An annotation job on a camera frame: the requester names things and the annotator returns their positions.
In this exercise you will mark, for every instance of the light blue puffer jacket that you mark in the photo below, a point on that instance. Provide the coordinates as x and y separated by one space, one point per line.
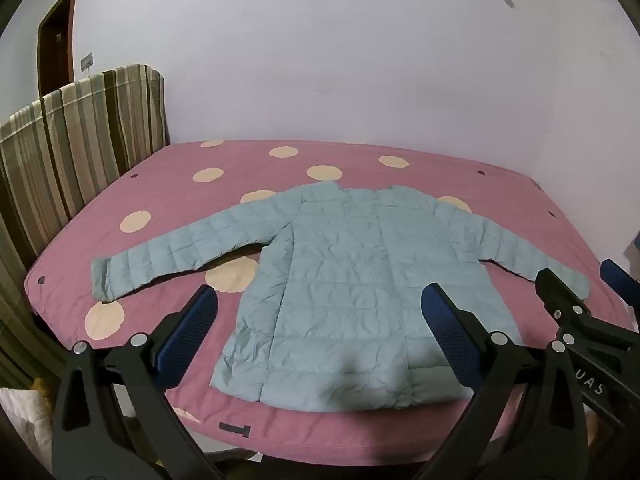
340 280

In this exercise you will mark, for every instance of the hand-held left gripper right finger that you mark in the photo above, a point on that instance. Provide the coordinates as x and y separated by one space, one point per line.
450 340

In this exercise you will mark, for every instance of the white wall switch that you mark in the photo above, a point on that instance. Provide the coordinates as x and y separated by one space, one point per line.
86 61

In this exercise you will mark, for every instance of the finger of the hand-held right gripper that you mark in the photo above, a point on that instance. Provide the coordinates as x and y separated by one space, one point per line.
557 292
620 282

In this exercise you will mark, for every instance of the bed with pink dotted sheet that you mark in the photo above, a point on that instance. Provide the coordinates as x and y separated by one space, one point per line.
200 200

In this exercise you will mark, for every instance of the brown wooden door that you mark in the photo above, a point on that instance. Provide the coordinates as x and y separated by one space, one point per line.
56 40

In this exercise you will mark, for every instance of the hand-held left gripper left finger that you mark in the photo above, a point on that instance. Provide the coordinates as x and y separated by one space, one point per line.
192 322

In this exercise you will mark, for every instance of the white quilted cloth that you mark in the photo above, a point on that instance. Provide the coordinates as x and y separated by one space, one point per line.
22 420

